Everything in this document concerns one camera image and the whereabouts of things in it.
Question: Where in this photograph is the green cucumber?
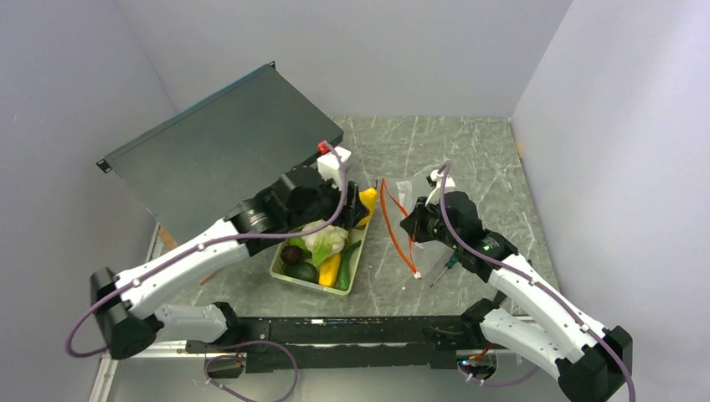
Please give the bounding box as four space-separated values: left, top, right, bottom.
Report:
337 240 362 291

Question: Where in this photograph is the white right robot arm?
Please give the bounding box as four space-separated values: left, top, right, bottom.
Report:
400 191 637 401

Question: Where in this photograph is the dark red plum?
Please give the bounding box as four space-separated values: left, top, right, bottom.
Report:
280 245 304 265

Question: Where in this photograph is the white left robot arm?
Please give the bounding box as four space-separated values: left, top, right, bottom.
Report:
90 166 371 359

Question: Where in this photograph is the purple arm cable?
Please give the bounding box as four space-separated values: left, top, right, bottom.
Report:
438 162 637 402
65 141 349 402

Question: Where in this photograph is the green bell pepper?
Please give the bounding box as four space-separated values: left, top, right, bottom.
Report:
286 237 311 255

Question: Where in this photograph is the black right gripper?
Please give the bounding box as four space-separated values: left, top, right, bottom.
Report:
400 195 461 250

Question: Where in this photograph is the clear zip bag orange zipper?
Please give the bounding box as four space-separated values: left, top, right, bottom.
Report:
379 164 450 281

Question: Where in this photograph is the white cauliflower with leaves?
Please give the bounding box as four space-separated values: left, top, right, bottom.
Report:
301 225 349 267

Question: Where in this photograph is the light green plastic tray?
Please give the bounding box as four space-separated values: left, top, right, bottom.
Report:
269 224 369 296

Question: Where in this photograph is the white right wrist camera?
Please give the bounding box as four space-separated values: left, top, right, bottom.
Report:
426 170 455 204

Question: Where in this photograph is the dark grey rack server chassis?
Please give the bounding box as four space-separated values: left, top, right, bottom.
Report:
97 63 344 243

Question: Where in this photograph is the dark green avocado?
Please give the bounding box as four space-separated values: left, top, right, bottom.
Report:
283 261 319 284

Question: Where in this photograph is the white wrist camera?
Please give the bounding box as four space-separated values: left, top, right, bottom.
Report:
426 170 455 204
316 146 352 188

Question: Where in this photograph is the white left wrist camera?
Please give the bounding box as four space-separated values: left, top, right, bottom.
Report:
316 146 352 188

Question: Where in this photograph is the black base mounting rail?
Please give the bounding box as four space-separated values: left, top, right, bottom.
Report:
186 314 499 374

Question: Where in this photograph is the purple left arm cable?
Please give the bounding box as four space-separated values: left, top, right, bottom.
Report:
65 141 349 402

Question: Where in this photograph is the green handled screwdriver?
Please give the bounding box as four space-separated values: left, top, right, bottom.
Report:
430 253 458 287

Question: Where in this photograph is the yellow corn cob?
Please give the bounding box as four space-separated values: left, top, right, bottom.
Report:
318 253 341 287

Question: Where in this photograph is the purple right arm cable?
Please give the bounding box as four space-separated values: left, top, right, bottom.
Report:
438 162 637 402

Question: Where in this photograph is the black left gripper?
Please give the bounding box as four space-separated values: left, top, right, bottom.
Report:
288 170 369 231

